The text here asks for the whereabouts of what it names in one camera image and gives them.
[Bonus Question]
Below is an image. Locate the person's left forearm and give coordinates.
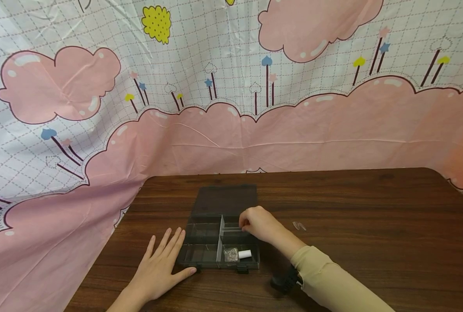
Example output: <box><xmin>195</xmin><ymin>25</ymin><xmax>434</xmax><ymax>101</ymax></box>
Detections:
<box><xmin>106</xmin><ymin>286</ymin><xmax>153</xmax><ymax>312</ymax></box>

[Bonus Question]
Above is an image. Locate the person's right forearm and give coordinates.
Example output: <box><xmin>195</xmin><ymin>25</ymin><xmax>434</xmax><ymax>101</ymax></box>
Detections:
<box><xmin>273</xmin><ymin>231</ymin><xmax>395</xmax><ymax>312</ymax></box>

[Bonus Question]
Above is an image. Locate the person's right hand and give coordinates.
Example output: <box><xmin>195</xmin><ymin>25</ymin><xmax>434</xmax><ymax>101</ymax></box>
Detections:
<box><xmin>238</xmin><ymin>206</ymin><xmax>290</xmax><ymax>247</ymax></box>

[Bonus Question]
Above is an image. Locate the dark clear compartment box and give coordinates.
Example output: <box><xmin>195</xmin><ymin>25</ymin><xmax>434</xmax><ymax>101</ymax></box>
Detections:
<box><xmin>175</xmin><ymin>184</ymin><xmax>262</xmax><ymax>274</ymax></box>

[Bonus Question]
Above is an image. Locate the person's left hand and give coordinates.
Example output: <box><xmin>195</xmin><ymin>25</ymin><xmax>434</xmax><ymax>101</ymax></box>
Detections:
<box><xmin>131</xmin><ymin>228</ymin><xmax>198</xmax><ymax>303</ymax></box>

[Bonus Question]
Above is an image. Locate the black wrist band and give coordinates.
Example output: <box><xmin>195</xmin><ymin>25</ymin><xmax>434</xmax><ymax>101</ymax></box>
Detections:
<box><xmin>270</xmin><ymin>264</ymin><xmax>304</xmax><ymax>295</ymax></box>

